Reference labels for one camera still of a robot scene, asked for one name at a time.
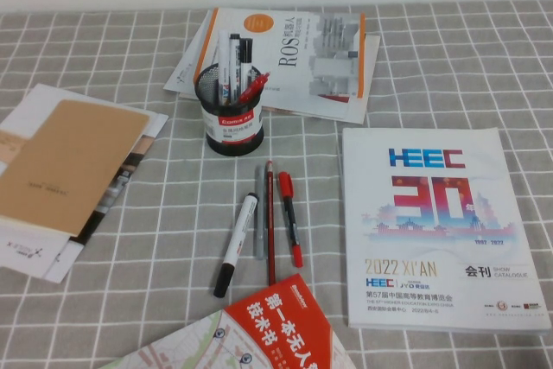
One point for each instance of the red ballpoint pen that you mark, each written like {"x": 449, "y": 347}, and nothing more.
{"x": 255, "y": 85}

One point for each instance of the black mesh pen holder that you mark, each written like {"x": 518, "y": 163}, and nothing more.
{"x": 233, "y": 140}

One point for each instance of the grey pen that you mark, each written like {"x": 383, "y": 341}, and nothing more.
{"x": 259, "y": 222}

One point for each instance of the red and black marker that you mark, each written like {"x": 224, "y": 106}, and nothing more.
{"x": 290, "y": 218}

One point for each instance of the red pencil with eraser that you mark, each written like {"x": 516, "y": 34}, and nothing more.
{"x": 271, "y": 235}

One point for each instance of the white brochure stack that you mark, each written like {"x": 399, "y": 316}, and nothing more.
{"x": 345, "y": 110}

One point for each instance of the white orange ROS book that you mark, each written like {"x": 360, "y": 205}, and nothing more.
{"x": 302, "y": 49}

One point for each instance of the red book with map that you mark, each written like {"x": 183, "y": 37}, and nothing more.
{"x": 276, "y": 326}

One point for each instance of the grey checkered tablecloth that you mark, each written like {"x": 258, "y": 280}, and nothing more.
{"x": 432, "y": 84}

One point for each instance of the white HEEC show catalogue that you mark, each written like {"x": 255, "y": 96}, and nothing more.
{"x": 432, "y": 248}

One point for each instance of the brown kraft notebook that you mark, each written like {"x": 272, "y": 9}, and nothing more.
{"x": 69, "y": 161}

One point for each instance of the white brochures with photos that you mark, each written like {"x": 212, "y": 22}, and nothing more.
{"x": 26, "y": 252}

